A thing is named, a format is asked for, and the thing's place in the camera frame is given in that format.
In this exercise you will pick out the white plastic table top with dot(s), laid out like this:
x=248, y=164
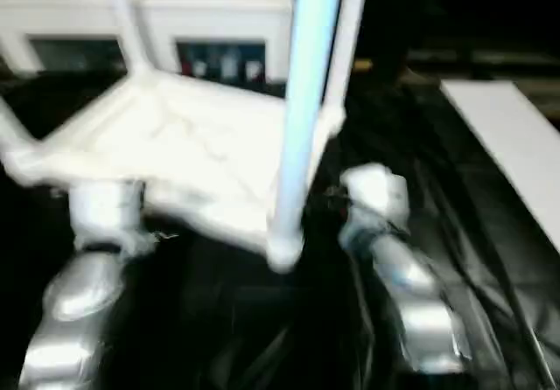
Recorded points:
x=175, y=136

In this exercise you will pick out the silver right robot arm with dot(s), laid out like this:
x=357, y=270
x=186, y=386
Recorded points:
x=420, y=311

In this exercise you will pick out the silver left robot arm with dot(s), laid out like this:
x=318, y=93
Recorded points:
x=74, y=294

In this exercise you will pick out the small yellow tag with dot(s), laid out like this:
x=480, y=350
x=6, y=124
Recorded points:
x=362, y=64

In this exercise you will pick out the black mat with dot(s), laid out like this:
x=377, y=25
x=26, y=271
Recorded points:
x=219, y=320

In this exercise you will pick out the white board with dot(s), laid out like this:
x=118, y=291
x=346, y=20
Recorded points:
x=503, y=127

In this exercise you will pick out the black bar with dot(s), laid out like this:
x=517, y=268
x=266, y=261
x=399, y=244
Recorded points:
x=481, y=56

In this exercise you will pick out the white cabinet with glass doors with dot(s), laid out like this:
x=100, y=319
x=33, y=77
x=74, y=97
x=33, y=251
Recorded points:
x=219, y=18

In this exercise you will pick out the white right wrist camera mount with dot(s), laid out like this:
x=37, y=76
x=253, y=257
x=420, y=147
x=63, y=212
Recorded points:
x=376, y=189

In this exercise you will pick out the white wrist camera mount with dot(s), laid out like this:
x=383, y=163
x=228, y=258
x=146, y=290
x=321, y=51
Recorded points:
x=105, y=211
x=376, y=189

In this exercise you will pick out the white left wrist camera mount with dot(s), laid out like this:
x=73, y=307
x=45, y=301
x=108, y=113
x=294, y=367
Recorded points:
x=105, y=211

